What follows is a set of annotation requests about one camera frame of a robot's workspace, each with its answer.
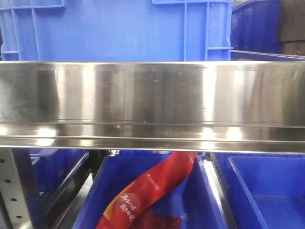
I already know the blue bin holding red bag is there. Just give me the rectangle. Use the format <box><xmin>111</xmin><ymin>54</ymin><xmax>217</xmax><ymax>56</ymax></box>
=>
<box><xmin>73</xmin><ymin>151</ymin><xmax>227</xmax><ymax>229</ymax></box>

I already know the lower right blue bin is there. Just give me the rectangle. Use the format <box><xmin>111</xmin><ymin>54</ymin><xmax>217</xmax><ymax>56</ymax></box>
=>
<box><xmin>228</xmin><ymin>156</ymin><xmax>305</xmax><ymax>229</ymax></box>

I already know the blue bin at right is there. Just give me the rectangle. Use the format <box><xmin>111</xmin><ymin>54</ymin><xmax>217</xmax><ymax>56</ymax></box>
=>
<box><xmin>231</xmin><ymin>0</ymin><xmax>305</xmax><ymax>56</ymax></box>

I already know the near blue target bin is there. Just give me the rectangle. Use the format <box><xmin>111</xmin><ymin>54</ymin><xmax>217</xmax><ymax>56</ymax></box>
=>
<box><xmin>0</xmin><ymin>0</ymin><xmax>233</xmax><ymax>62</ymax></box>

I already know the stainless steel shelf rack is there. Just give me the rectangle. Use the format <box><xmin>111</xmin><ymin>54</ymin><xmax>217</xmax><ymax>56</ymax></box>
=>
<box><xmin>0</xmin><ymin>61</ymin><xmax>305</xmax><ymax>229</ymax></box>

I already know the red printed snack bag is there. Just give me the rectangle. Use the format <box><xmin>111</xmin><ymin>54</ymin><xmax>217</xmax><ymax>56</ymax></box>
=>
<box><xmin>96</xmin><ymin>151</ymin><xmax>197</xmax><ymax>229</ymax></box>

